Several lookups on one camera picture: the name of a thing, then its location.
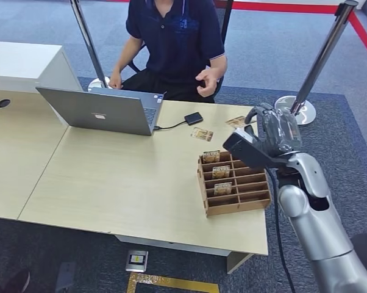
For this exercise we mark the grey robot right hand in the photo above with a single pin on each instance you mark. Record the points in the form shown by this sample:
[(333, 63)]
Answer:
[(278, 133)]

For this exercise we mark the person's right hand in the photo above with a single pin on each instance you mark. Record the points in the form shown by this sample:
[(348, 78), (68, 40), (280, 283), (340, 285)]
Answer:
[(115, 81)]

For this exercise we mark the person's left hand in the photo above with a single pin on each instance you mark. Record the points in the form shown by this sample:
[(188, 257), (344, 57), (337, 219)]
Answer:
[(209, 83)]

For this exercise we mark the beige printed card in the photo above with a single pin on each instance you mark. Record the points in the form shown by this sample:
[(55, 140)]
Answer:
[(221, 172), (222, 189), (236, 121), (211, 157), (202, 134)]

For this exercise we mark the person's right forearm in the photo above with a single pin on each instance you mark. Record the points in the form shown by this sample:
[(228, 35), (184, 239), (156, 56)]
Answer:
[(126, 58)]

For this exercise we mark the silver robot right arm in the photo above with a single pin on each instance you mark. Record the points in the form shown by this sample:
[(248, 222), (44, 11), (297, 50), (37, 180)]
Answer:
[(317, 226)]

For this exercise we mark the person's left forearm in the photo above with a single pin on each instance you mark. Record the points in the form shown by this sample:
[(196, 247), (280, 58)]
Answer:
[(221, 68)]

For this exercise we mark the person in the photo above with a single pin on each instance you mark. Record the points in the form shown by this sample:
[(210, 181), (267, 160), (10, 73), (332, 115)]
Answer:
[(177, 40)]

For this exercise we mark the wooden card holder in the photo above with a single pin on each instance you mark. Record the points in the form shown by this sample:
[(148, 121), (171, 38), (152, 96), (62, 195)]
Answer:
[(238, 202)]

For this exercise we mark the grey laptop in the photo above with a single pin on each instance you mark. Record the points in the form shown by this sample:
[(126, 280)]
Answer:
[(95, 109)]

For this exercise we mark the black external drive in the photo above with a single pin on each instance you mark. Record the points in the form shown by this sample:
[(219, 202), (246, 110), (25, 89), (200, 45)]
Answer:
[(194, 118)]

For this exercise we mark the black office chair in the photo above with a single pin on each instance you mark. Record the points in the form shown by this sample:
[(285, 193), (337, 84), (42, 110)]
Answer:
[(227, 20)]

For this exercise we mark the red barrier belt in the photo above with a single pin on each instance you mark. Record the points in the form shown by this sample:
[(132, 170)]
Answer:
[(281, 7), (365, 36)]

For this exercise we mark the white cabinet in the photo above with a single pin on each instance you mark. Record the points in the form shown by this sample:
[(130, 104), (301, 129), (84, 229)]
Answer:
[(22, 60)]

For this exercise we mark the silver floor socket box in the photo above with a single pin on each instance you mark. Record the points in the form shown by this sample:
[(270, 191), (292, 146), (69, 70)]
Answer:
[(136, 261)]

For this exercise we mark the yellow floor tape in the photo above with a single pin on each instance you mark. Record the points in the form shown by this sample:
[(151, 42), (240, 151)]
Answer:
[(171, 283)]

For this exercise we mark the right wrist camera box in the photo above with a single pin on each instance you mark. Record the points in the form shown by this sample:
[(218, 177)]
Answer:
[(241, 147)]

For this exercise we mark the chrome stanchion post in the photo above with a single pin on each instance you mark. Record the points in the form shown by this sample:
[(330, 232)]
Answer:
[(89, 44), (320, 60)]

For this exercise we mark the white desk frame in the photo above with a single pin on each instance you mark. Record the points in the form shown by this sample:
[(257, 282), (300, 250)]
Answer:
[(238, 263)]

